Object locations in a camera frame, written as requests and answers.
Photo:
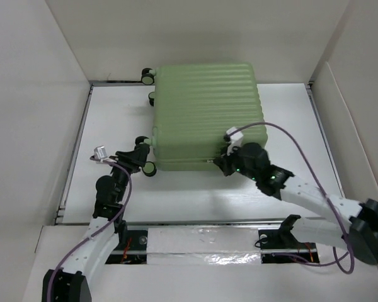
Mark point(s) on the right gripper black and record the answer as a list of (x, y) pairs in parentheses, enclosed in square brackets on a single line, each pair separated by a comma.
[(223, 161)]

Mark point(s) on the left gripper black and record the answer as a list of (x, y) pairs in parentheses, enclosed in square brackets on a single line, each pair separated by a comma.
[(133, 160)]

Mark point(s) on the green hard-shell suitcase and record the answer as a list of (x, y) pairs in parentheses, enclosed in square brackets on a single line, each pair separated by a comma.
[(195, 105)]

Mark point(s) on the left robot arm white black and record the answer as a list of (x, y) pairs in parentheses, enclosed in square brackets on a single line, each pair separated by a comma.
[(74, 276)]

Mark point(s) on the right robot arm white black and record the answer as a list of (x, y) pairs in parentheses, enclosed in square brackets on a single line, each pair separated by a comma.
[(347, 224)]

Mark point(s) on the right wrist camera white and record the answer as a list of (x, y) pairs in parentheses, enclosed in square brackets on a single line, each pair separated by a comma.
[(234, 139)]

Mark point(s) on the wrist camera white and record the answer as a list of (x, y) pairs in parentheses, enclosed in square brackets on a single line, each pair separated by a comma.
[(99, 154), (234, 139)]

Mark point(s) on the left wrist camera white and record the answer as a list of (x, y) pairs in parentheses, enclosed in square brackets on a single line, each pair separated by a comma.
[(99, 154)]

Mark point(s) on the metal rail with foam strip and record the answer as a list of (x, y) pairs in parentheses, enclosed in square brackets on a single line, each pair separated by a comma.
[(207, 245)]

